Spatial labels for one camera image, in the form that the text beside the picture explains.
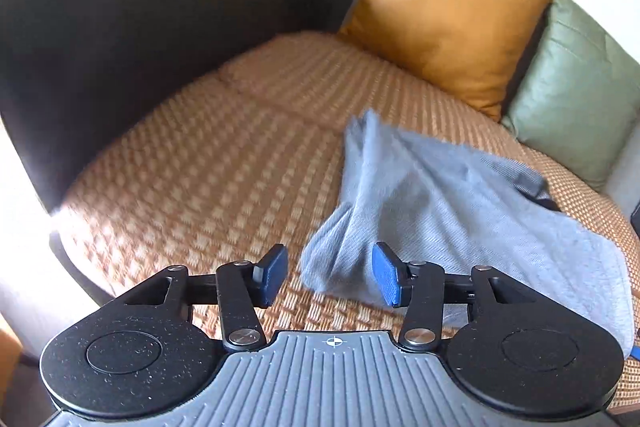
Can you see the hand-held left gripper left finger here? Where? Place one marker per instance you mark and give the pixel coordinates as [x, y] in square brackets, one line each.
[272, 277]

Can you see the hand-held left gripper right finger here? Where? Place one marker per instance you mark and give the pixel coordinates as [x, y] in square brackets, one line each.
[387, 279]

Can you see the blue grey knit garment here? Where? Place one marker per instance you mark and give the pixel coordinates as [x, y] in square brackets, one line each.
[450, 217]

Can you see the green cushion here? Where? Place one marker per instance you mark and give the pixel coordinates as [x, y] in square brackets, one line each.
[575, 97]

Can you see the orange cushion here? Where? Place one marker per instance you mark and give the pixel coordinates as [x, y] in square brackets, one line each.
[450, 17]

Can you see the dark grey sofa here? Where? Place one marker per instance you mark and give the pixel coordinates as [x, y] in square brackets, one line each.
[125, 32]

